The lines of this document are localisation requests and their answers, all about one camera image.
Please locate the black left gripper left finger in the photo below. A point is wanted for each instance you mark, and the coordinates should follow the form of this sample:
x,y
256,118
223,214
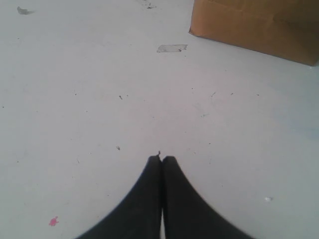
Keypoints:
x,y
138,216

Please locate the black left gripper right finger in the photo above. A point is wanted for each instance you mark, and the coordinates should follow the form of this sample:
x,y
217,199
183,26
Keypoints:
x,y
186,215

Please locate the brown paper shopping bag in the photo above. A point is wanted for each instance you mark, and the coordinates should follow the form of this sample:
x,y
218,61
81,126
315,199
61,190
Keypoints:
x,y
288,29

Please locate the clear plastic wrapper scrap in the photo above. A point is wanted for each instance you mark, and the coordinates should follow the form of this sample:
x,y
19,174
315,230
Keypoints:
x,y
171,48

